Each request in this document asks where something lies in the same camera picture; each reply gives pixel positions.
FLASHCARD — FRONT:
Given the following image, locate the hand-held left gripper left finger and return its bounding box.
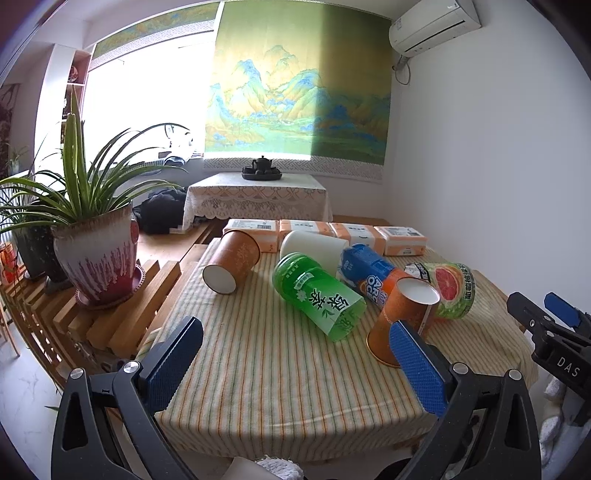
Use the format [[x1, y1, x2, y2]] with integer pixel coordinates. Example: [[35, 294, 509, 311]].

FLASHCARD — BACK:
[[52, 316, 204, 480]]

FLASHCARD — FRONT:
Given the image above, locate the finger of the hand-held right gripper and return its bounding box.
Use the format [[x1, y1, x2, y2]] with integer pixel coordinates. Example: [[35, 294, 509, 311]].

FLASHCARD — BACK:
[[544, 292, 591, 339], [506, 292, 557, 337]]

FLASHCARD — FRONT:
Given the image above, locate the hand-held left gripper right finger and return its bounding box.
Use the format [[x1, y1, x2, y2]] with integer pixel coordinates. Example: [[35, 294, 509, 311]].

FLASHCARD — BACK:
[[389, 320, 541, 480]]

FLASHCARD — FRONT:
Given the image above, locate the orange paper cup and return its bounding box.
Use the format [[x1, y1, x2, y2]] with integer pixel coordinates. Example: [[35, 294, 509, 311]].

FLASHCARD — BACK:
[[366, 276, 441, 368], [202, 229, 262, 295]]

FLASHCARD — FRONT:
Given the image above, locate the white paper cup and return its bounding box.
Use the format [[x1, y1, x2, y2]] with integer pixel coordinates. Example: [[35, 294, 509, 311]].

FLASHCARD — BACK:
[[279, 230, 350, 278]]

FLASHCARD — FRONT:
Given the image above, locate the white fluffy rug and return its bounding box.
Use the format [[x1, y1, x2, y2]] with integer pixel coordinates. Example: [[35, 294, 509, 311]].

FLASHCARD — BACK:
[[539, 368, 591, 468]]

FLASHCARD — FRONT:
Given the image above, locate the wooden slatted rack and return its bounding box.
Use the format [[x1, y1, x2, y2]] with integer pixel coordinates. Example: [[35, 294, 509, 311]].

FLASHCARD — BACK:
[[0, 220, 223, 394]]

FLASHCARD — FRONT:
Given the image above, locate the grapefruit drink bottle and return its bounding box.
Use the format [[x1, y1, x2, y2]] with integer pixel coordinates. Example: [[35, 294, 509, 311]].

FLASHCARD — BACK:
[[403, 261, 478, 320]]

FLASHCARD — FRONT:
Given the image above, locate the dark red plant saucer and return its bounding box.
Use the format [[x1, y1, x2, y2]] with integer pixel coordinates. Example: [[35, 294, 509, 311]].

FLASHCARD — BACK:
[[75, 264, 146, 311]]

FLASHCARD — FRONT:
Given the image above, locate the striped tablecloth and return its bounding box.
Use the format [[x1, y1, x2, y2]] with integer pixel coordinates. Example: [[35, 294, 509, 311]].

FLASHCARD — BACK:
[[154, 237, 539, 463]]

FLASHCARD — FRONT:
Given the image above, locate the blue drink bottle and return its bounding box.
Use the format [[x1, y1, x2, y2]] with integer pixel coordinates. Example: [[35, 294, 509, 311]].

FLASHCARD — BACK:
[[338, 243, 413, 311]]

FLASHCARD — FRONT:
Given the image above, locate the green tea bottle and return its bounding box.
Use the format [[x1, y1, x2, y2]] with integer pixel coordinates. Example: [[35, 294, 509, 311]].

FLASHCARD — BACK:
[[272, 252, 368, 343]]

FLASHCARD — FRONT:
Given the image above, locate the plant in glazed ceramic pot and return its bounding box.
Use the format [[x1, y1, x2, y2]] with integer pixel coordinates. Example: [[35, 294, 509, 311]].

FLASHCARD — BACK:
[[0, 85, 191, 306]]

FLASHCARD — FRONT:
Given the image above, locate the white knitted cloth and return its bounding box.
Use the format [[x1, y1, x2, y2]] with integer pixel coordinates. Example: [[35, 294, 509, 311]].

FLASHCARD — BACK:
[[253, 456, 306, 480]]

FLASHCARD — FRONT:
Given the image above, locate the black cloth bundle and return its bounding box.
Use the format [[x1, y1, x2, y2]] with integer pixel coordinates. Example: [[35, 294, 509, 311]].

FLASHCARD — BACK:
[[133, 188, 188, 236]]

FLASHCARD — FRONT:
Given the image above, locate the plant in dark pot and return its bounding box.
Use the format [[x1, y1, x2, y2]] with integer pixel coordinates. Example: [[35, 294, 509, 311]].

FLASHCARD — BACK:
[[0, 138, 71, 295]]

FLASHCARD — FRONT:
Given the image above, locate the orange packet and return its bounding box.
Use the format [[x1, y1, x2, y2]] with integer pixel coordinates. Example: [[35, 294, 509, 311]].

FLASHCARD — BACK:
[[0, 243, 18, 285]]

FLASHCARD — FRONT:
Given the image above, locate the table with lace cloth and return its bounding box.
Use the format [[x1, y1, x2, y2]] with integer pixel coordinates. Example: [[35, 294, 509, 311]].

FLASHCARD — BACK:
[[182, 172, 334, 230]]

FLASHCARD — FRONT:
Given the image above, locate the black tea tray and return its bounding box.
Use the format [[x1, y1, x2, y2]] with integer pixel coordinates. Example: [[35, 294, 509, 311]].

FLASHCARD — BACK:
[[241, 167, 283, 182]]

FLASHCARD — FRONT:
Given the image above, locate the white shelf unit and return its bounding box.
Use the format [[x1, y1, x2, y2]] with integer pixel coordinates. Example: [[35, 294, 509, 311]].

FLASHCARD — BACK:
[[33, 43, 92, 186]]

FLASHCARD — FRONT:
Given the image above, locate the white air conditioner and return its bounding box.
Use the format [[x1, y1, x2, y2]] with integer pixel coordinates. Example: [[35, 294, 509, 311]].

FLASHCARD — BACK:
[[388, 0, 482, 59]]

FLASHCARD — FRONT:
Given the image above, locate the landscape print roller blind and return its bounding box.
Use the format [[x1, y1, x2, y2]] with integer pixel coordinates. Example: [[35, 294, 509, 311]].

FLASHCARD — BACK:
[[89, 2, 223, 71]]

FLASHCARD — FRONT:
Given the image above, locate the landscape painting wall hanging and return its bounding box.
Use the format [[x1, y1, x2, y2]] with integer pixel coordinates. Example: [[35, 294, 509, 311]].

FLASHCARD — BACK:
[[202, 0, 394, 186]]

